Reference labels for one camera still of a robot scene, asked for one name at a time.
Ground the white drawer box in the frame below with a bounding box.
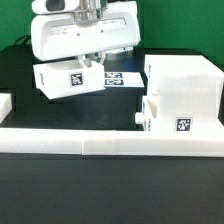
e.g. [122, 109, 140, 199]
[33, 60, 104, 99]
[135, 91, 159, 132]

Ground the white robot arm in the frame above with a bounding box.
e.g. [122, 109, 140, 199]
[31, 0, 140, 67]

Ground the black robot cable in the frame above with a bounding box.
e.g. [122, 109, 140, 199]
[13, 34, 33, 46]

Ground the white drawer cabinet frame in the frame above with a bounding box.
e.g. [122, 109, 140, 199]
[144, 55, 224, 132]

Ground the white fiducial marker sheet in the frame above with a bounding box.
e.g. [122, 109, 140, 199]
[104, 72, 144, 88]

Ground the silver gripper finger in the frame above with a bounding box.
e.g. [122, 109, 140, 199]
[78, 55, 89, 68]
[96, 51, 106, 65]

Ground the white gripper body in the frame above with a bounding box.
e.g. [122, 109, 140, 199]
[31, 10, 140, 61]

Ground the white front drawer box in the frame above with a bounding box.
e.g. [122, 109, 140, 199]
[135, 91, 159, 132]

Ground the white U-shaped border fence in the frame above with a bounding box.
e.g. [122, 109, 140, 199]
[0, 93, 224, 157]

